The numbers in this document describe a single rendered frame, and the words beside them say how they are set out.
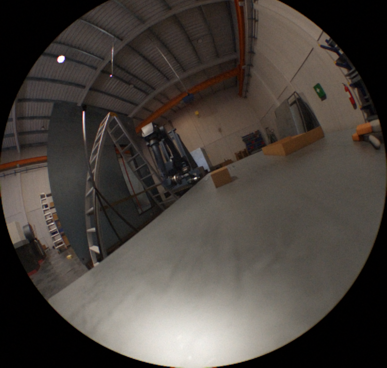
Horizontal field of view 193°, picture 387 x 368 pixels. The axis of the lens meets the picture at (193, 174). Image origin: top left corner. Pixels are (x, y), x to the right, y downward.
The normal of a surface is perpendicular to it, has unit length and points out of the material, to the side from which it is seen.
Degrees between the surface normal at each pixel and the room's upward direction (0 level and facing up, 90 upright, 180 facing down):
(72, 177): 90
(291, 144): 90
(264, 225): 0
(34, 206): 90
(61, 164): 90
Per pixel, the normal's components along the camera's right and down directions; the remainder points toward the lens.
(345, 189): -0.40, -0.91
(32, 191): 0.86, -0.37
